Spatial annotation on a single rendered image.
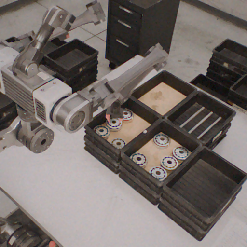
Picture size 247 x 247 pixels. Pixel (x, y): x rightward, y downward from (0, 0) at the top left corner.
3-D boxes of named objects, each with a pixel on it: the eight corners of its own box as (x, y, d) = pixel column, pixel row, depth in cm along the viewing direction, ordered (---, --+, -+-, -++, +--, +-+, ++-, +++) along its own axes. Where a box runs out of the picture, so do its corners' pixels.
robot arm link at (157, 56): (162, 35, 168) (176, 51, 167) (153, 48, 180) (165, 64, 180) (89, 88, 151) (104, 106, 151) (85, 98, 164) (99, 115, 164)
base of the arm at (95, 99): (75, 112, 153) (75, 91, 145) (89, 103, 158) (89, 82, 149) (90, 122, 150) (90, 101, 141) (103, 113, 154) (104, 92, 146)
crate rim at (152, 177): (160, 187, 188) (161, 185, 186) (118, 155, 201) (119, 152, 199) (202, 147, 210) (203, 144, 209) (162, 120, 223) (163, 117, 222)
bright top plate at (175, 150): (183, 162, 208) (183, 161, 207) (169, 153, 212) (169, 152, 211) (192, 153, 213) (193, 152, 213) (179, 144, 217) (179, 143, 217)
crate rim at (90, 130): (118, 155, 201) (119, 152, 199) (82, 127, 214) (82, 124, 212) (162, 120, 223) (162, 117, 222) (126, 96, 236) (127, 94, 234)
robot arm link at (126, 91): (149, 48, 173) (163, 65, 173) (156, 44, 177) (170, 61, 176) (110, 92, 207) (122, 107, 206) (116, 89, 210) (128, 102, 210)
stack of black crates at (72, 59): (68, 109, 333) (67, 70, 301) (47, 93, 345) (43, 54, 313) (98, 89, 355) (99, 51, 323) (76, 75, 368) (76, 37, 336)
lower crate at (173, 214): (199, 244, 190) (205, 233, 182) (155, 208, 203) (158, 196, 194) (237, 198, 212) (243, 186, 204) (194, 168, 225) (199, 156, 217)
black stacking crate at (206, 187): (204, 233, 182) (210, 222, 174) (158, 197, 195) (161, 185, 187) (242, 187, 204) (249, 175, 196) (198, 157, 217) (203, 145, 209)
